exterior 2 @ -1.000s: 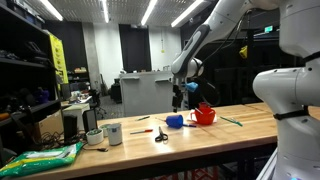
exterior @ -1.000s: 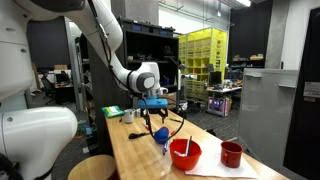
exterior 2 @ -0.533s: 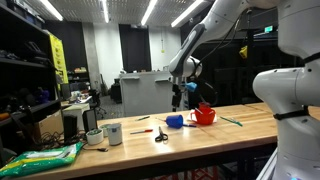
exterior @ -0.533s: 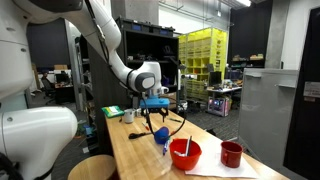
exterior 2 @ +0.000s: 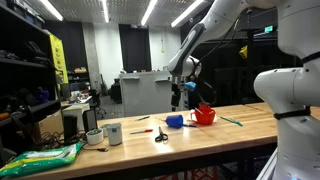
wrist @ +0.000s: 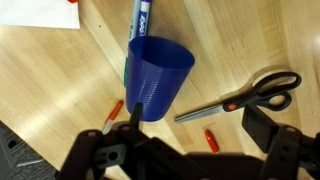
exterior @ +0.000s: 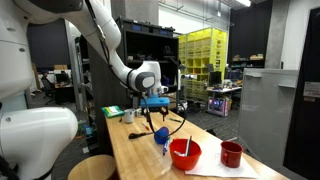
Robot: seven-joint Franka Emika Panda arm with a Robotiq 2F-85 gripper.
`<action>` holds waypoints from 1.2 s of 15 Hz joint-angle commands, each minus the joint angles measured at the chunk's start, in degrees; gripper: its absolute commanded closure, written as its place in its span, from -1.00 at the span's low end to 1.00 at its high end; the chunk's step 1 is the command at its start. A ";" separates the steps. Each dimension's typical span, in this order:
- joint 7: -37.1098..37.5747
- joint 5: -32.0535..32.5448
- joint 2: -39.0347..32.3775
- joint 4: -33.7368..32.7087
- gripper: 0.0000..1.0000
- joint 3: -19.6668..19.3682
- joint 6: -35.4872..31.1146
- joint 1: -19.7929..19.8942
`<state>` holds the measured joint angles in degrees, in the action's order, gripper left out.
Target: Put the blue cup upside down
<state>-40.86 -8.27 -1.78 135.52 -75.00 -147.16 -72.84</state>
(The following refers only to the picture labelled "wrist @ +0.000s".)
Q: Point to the orange marker cap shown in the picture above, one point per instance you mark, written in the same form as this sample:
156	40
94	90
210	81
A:
212	141

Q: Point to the blue capped whiteboard marker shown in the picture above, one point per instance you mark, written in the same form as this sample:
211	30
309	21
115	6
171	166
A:
144	18

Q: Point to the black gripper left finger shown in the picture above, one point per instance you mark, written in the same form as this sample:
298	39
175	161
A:
136	115

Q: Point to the blue plastic cup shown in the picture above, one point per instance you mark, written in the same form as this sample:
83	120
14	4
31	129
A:
156	76

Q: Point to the black scissors orange pivot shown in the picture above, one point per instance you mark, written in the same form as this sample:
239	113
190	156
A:
256	96

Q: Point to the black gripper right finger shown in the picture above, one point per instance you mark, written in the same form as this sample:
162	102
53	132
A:
261	128

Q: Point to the white paper sheet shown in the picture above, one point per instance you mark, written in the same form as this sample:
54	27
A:
36	13

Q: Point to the orange marker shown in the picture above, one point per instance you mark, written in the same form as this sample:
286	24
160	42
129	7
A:
115	111

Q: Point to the red bowl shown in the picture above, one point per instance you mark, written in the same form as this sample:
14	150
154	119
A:
73	1

